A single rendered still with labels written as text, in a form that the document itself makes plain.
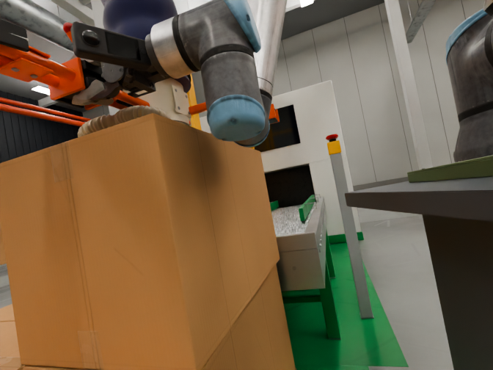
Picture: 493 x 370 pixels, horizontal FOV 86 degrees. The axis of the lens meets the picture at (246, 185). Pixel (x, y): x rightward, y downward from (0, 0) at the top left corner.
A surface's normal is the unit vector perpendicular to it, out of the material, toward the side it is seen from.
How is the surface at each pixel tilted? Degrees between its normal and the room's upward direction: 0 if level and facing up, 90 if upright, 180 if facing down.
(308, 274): 90
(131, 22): 74
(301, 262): 90
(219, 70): 87
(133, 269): 90
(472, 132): 67
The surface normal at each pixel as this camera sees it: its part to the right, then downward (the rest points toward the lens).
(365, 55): -0.32, 0.03
